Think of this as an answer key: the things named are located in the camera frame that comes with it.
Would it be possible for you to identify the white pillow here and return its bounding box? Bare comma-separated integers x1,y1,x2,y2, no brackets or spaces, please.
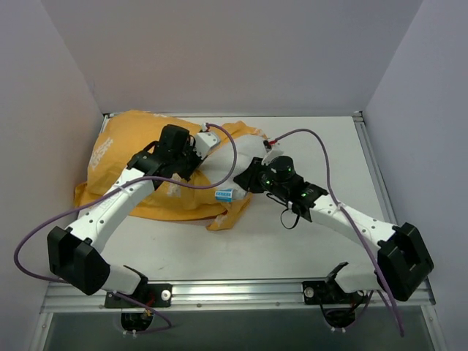
199,135,267,203

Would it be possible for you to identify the orange Mickey Mouse pillowcase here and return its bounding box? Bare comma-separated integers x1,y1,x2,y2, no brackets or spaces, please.
74,116,267,231

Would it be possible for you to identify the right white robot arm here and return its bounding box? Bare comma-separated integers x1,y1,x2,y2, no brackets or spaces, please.
234,156,434,302

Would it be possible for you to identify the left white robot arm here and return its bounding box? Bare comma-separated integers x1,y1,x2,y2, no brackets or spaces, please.
47,124,209,306

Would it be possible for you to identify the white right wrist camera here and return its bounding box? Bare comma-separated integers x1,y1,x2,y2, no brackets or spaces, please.
262,140,284,165

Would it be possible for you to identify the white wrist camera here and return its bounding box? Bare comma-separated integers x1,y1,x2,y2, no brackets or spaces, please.
262,140,284,165
195,123,221,158

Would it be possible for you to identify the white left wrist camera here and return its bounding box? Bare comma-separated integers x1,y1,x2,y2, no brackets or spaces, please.
195,123,221,158

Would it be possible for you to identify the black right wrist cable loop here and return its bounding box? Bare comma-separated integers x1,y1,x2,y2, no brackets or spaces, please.
280,206,303,230

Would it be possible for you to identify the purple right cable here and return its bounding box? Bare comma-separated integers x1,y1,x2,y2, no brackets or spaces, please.
273,128,406,337

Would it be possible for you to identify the purple cable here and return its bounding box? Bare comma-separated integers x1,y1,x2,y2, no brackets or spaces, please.
13,123,238,336
273,128,406,337

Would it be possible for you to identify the aluminium right side rail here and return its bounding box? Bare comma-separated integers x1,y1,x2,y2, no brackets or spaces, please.
352,111,398,224

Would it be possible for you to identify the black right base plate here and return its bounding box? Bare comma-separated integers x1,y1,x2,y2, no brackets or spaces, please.
302,280,328,305

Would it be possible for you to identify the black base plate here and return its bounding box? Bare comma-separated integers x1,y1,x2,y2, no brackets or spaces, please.
302,280,328,305
104,283,173,309

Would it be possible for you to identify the aluminium front rail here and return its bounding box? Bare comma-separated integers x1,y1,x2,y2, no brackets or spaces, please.
39,279,436,312

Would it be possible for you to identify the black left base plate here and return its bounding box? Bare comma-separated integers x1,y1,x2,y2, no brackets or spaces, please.
104,283,173,309

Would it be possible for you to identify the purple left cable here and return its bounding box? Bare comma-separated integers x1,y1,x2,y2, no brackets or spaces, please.
13,123,238,336

